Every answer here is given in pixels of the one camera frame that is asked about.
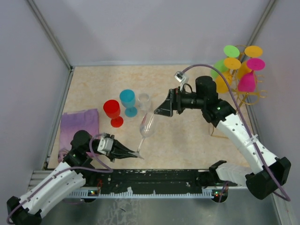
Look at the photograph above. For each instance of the purple printed cloth bag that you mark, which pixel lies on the purple printed cloth bag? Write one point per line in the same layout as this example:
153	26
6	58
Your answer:
71	122

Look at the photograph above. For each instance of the orange wine glass back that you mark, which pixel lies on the orange wine glass back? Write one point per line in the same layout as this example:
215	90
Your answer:
252	51

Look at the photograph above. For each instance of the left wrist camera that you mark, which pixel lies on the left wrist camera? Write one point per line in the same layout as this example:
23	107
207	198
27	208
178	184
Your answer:
105	145

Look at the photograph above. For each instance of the orange wine glass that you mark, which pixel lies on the orange wine glass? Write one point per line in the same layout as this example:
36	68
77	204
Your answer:
252	51
221	85

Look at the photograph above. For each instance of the white toothed cable duct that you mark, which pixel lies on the white toothed cable duct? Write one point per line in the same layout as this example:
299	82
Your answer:
87	194

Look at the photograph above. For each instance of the pink plastic wine glass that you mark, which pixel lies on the pink plastic wine glass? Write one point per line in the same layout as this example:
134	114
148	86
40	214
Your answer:
248	81

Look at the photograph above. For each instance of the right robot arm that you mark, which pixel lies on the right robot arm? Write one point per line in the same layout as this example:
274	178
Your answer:
265	173

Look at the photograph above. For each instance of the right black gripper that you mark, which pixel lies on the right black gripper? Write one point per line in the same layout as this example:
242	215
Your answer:
173	102

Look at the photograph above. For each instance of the blue plastic wine glass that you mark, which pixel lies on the blue plastic wine glass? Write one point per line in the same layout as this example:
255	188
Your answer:
127	98

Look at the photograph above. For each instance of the red plastic wine glass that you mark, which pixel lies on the red plastic wine glass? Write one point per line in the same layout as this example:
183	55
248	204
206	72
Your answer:
112	110

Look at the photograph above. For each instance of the orange wine glass front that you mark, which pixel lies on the orange wine glass front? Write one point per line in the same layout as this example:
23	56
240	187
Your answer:
221	85

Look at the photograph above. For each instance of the green plastic wine glass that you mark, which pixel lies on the green plastic wine glass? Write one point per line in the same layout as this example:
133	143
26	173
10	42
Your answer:
230	62

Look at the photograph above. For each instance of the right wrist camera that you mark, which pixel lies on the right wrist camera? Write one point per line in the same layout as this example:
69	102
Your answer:
182	78

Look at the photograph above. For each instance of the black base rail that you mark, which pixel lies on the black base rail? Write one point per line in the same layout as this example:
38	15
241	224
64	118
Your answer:
145	181

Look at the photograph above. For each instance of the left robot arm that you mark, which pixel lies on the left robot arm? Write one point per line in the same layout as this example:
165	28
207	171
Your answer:
78	168

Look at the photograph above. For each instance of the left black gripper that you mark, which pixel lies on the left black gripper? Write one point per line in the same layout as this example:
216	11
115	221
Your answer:
119	150

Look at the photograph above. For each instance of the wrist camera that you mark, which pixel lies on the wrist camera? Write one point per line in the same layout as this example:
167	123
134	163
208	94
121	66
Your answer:
182	78
105	145

